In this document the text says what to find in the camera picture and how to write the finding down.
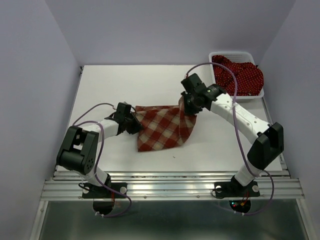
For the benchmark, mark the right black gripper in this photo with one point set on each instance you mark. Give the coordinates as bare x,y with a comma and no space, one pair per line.
188,110

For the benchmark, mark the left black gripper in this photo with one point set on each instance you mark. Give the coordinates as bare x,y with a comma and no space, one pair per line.
137,126

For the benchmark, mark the red plaid skirt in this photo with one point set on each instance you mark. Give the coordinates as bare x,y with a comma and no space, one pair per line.
164,126

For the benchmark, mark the red polka dot skirt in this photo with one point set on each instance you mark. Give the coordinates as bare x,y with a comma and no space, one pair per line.
250,79

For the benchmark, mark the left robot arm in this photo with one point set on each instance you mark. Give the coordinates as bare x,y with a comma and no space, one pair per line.
82,148

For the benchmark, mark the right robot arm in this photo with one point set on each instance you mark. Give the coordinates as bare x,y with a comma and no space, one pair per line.
267,140

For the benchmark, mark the white plastic basket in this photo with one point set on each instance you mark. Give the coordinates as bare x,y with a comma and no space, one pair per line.
238,57

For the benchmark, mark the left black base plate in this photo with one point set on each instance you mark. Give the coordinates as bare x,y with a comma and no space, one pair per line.
90,191

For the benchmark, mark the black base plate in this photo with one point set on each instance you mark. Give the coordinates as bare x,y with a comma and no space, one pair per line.
228,189
90,191

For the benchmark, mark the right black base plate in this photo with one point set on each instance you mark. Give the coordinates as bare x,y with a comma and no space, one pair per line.
228,189

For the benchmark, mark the aluminium mounting rail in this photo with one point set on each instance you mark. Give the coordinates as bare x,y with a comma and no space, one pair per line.
170,186

